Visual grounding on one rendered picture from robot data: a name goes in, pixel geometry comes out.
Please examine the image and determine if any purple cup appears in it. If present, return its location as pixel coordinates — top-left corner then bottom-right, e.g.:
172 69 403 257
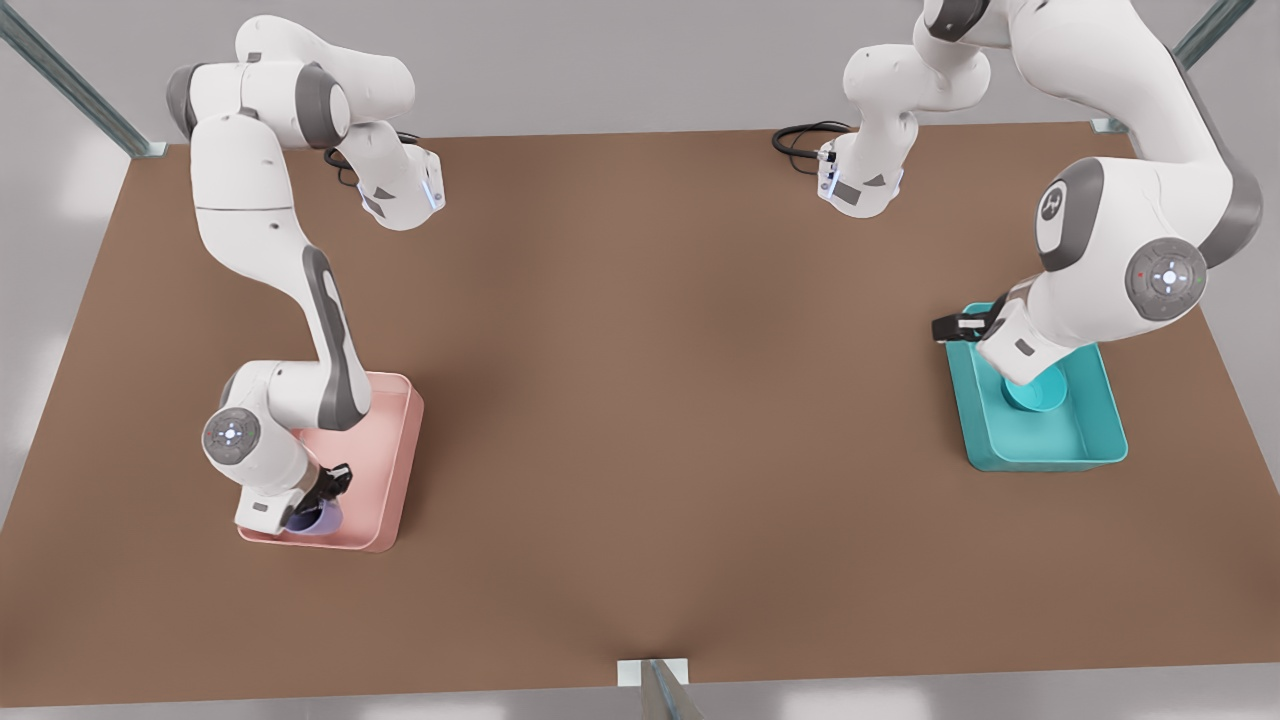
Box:
285 496 344 536

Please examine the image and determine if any teal bowl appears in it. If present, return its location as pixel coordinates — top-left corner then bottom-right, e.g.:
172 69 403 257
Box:
1002 362 1069 413

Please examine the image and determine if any pink plastic box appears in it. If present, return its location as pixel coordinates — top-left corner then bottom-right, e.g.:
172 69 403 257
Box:
236 371 425 553

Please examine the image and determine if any teal plastic box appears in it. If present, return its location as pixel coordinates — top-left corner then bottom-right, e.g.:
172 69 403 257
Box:
944 302 1129 473

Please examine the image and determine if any black cable loop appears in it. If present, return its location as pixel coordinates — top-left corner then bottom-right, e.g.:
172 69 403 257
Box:
323 131 422 188
772 121 854 177

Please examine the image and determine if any silver frame post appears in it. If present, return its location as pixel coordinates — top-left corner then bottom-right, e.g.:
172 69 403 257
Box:
617 658 704 720
0 6 167 160
1092 0 1257 135

